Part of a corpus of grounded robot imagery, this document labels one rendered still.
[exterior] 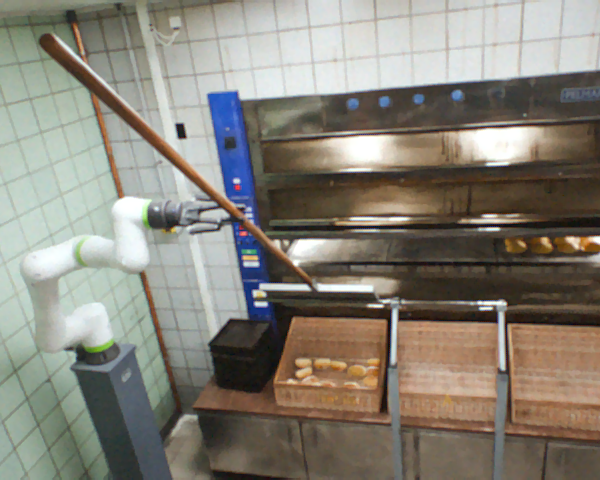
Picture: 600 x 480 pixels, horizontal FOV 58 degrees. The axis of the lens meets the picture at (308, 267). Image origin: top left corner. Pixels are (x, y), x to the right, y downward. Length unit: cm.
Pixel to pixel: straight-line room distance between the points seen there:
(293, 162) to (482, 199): 96
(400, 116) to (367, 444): 166
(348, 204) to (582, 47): 124
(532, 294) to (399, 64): 134
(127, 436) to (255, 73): 181
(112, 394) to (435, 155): 184
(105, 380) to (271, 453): 110
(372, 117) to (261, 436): 178
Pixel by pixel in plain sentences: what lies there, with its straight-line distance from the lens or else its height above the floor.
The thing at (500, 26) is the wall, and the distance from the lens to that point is 263.
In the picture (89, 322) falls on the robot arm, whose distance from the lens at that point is 241.
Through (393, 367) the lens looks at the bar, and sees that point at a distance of 253.
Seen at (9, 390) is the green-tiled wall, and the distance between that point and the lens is 274.
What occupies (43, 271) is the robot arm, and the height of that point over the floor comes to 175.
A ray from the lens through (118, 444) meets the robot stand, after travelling 274.
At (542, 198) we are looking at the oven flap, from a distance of 281.
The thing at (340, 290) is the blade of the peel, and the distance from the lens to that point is 249.
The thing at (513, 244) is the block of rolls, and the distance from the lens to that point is 306.
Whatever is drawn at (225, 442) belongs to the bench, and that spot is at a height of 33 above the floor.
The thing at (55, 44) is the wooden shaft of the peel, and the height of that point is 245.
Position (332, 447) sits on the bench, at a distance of 301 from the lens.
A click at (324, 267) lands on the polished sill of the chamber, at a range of 300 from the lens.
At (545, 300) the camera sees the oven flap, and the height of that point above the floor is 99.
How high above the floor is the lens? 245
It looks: 25 degrees down
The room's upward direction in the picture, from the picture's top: 7 degrees counter-clockwise
